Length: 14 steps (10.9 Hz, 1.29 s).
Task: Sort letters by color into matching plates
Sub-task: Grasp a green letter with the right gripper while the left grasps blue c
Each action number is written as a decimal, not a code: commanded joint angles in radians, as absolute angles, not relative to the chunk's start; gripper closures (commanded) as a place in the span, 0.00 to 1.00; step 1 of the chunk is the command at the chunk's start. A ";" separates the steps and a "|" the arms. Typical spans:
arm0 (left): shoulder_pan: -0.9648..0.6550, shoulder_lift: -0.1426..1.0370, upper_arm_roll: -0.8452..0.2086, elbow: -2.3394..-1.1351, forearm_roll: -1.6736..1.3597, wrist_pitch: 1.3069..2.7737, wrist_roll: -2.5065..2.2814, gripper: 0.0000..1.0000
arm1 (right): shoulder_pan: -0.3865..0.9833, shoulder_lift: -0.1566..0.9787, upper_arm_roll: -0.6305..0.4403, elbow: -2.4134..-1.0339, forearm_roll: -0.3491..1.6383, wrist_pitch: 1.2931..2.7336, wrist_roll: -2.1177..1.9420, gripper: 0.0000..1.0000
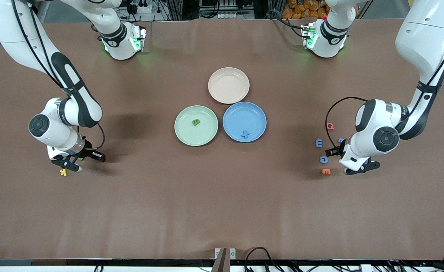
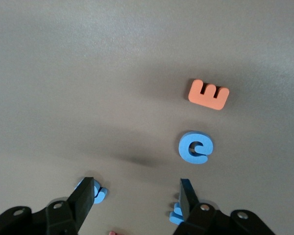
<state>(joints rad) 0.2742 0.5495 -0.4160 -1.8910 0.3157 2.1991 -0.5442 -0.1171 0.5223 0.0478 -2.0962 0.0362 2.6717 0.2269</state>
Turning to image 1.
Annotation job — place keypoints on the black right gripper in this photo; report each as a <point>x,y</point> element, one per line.
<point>88,150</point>

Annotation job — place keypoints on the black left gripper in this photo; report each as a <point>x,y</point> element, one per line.
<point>337,151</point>

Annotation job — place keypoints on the blue foam letter e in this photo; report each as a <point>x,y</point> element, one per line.
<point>319,142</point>
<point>321,159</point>

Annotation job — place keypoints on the blue foam letter x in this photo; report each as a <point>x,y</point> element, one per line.
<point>246,134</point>

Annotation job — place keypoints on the green foam letter B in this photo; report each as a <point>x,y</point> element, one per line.
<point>196,122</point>

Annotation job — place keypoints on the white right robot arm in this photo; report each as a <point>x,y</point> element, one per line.
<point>70,98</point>

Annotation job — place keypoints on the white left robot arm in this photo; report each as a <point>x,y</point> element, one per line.
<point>422,41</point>

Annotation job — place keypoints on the yellow foam letter K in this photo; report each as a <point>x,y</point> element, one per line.
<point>63,172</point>

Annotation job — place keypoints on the red foam letter Q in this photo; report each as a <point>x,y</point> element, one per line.
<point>330,126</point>

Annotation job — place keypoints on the light green plate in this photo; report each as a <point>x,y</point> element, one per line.
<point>191,136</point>

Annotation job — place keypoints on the blue plate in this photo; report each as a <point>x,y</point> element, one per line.
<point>241,117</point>

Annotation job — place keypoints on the brown table cover mat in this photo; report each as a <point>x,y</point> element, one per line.
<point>207,196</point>

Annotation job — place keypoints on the pale pink plate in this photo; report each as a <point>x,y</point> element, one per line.
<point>228,85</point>

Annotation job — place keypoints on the pile of orange items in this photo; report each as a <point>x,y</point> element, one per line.
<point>303,8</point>

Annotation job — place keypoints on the white power strip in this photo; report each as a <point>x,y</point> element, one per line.
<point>229,15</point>
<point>143,5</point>

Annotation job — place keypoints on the black table edge rail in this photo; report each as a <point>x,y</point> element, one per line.
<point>93,262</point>

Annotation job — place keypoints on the grey metal bracket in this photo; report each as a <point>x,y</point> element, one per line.
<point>232,252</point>

